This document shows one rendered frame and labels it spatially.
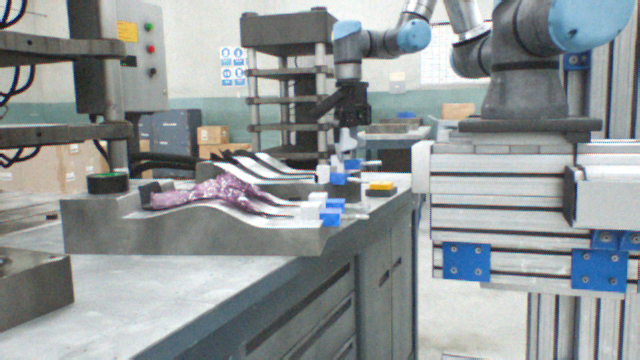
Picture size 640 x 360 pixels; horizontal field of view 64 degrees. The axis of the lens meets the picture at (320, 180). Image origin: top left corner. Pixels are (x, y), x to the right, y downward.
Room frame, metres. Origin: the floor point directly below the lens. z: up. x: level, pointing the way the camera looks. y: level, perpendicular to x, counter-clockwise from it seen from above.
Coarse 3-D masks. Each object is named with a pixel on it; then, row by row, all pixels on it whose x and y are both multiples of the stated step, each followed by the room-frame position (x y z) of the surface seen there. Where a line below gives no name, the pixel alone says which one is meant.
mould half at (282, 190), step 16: (240, 160) 1.42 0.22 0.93; (272, 160) 1.52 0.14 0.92; (208, 176) 1.33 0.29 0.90; (240, 176) 1.30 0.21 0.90; (272, 176) 1.39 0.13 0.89; (288, 176) 1.39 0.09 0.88; (304, 176) 1.36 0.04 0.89; (272, 192) 1.25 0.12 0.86; (288, 192) 1.23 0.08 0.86; (304, 192) 1.22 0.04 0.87; (320, 192) 1.20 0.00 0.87; (336, 192) 1.26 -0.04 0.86; (352, 192) 1.36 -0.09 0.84
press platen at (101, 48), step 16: (0, 32) 1.35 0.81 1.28; (16, 32) 1.39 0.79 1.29; (0, 48) 1.35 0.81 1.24; (16, 48) 1.38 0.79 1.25; (32, 48) 1.43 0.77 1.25; (48, 48) 1.47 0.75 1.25; (64, 48) 1.51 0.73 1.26; (80, 48) 1.53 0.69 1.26; (96, 48) 1.55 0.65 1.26; (112, 48) 1.57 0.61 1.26; (16, 80) 1.89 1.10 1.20; (32, 80) 1.86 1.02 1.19
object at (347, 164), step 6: (336, 156) 1.35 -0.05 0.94; (348, 156) 1.37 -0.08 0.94; (336, 162) 1.35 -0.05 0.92; (342, 162) 1.34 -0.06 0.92; (348, 162) 1.34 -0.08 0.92; (354, 162) 1.33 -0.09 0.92; (360, 162) 1.34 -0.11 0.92; (366, 162) 1.33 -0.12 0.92; (372, 162) 1.33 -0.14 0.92; (378, 162) 1.32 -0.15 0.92; (342, 168) 1.34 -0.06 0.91; (348, 168) 1.34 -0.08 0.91; (354, 168) 1.33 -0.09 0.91; (360, 168) 1.34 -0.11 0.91
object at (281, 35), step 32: (256, 32) 5.32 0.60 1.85; (288, 32) 5.24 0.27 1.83; (320, 32) 5.15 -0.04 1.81; (256, 64) 5.42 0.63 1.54; (320, 64) 5.21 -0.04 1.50; (256, 96) 5.41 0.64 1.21; (288, 96) 6.43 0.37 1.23; (320, 96) 5.18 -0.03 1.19; (256, 128) 5.37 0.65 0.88; (288, 128) 5.28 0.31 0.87; (320, 128) 5.18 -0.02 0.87; (288, 160) 6.37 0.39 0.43; (320, 160) 5.21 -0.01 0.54
